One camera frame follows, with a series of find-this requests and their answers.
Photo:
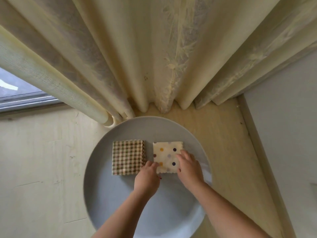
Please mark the person's left hand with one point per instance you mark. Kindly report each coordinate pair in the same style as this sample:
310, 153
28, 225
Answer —
147, 181

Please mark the brown checked cloth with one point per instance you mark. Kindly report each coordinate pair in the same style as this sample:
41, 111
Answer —
129, 157

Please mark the polka dot cloth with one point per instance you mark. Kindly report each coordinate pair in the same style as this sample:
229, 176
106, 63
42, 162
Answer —
166, 151

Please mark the white bundled curtain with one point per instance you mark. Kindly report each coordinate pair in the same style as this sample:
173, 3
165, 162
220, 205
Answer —
163, 47

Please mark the white round table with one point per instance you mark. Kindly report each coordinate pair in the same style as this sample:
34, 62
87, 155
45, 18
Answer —
114, 205

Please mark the person's left forearm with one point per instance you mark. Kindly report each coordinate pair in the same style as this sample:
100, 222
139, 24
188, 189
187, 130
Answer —
121, 218

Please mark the person's right forearm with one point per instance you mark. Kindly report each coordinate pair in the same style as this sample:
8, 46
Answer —
225, 215

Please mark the person's right hand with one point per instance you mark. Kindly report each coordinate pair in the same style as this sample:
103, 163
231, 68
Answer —
190, 171

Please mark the white sliding door frame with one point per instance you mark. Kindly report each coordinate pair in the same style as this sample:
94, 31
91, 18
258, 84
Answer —
27, 102

